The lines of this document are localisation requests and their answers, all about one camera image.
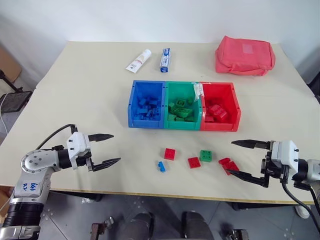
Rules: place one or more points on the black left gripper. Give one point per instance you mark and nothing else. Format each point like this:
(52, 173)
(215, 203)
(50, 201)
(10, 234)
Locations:
(84, 159)

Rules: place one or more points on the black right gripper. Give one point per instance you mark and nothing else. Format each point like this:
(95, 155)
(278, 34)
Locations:
(271, 170)

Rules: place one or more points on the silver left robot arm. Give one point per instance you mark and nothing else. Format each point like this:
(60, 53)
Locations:
(35, 162)

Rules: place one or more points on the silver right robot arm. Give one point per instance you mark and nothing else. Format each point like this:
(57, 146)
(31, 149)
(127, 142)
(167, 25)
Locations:
(313, 170)

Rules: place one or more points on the red flat toy brick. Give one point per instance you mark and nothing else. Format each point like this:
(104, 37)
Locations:
(231, 167)

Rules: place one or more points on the red sloped toy brick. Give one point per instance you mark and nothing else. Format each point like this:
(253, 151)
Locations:
(224, 160)

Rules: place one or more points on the green square toy brick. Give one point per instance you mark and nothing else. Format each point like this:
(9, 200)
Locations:
(206, 155)

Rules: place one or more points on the black table foot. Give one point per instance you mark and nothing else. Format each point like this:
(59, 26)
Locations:
(262, 207)

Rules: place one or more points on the red square toy brick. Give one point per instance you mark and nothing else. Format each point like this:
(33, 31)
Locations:
(194, 162)
(170, 153)

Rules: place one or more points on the large red toy brick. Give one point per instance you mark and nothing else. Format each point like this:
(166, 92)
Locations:
(218, 110)

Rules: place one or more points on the small blue toy brick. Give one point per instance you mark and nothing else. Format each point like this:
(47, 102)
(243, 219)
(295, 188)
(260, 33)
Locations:
(161, 166)

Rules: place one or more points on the white shoe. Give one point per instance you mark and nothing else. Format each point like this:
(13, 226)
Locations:
(302, 212)

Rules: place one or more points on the red plastic bin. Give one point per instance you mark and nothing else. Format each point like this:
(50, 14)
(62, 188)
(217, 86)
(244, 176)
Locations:
(220, 90)

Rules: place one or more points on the blue plastic bin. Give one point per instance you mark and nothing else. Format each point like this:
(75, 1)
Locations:
(146, 87)

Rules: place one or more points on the dark rounded shape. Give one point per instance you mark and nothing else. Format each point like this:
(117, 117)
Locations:
(140, 226)

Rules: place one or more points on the white tape label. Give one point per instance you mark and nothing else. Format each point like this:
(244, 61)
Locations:
(198, 90)

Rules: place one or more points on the white tube with red print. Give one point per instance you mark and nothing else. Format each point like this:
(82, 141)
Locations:
(138, 61)

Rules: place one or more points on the green plastic bin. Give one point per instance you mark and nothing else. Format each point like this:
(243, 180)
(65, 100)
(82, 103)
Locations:
(181, 88)

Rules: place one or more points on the black mesh tray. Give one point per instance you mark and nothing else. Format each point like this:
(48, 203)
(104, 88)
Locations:
(15, 101)

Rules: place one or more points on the pink fabric bag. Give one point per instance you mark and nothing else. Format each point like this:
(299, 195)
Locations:
(243, 56)

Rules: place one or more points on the blue and white toothpaste box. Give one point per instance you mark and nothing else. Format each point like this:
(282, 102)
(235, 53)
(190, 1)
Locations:
(165, 60)

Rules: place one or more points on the black stand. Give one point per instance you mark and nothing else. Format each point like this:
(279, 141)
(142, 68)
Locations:
(10, 83)

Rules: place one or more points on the brown cardboard box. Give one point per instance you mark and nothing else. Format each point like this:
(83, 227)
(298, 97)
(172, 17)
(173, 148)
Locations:
(8, 67)

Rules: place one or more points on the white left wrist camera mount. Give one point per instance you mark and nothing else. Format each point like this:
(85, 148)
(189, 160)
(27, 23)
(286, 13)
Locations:
(77, 144)

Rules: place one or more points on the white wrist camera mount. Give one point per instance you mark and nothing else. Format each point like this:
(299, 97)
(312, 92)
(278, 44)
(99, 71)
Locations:
(287, 152)
(77, 144)

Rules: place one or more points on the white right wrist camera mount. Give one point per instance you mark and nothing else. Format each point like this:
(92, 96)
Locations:
(287, 152)

